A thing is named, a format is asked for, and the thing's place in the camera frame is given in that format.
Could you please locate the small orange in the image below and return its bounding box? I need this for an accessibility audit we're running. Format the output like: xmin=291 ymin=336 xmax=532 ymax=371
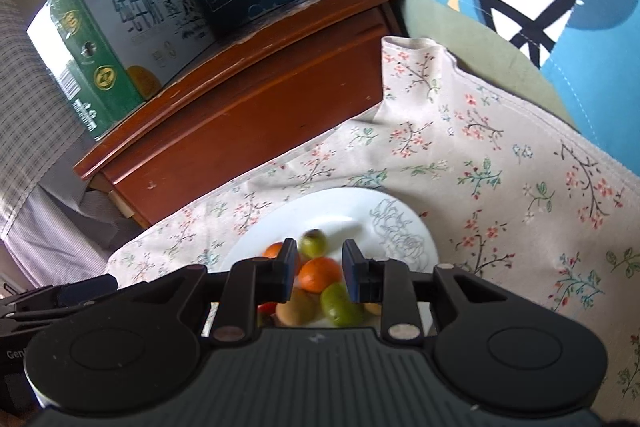
xmin=363 ymin=303 xmax=382 ymax=317

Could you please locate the cherry tomato front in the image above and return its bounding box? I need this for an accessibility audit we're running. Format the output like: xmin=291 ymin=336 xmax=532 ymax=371
xmin=257 ymin=303 xmax=278 ymax=317

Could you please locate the large orange front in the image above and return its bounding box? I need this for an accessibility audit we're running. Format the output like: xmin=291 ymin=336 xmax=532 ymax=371
xmin=262 ymin=242 xmax=283 ymax=259

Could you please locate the large orange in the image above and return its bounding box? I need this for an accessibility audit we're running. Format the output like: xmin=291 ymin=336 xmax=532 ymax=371
xmin=262 ymin=242 xmax=283 ymax=259
xmin=297 ymin=257 xmax=343 ymax=294

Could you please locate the large green jujube front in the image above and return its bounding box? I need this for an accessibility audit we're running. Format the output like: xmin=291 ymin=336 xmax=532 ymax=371
xmin=320 ymin=282 xmax=366 ymax=327

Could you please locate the brown kiwi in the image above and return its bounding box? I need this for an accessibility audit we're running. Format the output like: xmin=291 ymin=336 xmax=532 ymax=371
xmin=276 ymin=287 xmax=319 ymax=327

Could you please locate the large orange back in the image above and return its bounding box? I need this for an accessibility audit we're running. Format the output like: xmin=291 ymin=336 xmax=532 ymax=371
xmin=297 ymin=257 xmax=343 ymax=294

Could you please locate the green jujube back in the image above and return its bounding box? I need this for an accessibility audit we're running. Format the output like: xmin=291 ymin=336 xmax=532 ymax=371
xmin=298 ymin=229 xmax=329 ymax=259

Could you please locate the white ceramic plate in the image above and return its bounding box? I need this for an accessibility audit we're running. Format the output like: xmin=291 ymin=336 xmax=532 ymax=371
xmin=214 ymin=186 xmax=441 ymax=331

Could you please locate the checkered grey cloth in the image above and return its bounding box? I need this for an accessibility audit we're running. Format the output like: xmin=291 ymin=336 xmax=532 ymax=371
xmin=1 ymin=0 xmax=140 ymax=286

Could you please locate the floral tablecloth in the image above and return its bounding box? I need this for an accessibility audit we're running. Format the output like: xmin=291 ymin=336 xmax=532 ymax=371
xmin=107 ymin=37 xmax=639 ymax=419

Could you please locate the red wooden cabinet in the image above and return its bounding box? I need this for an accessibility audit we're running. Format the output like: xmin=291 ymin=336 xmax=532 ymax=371
xmin=75 ymin=0 xmax=405 ymax=227

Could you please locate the green sofa cushion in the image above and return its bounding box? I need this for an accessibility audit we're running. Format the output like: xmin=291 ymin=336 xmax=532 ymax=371
xmin=400 ymin=0 xmax=575 ymax=126

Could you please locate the green milk carton box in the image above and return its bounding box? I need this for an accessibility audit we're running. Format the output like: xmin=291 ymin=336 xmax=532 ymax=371
xmin=27 ymin=0 xmax=214 ymax=140

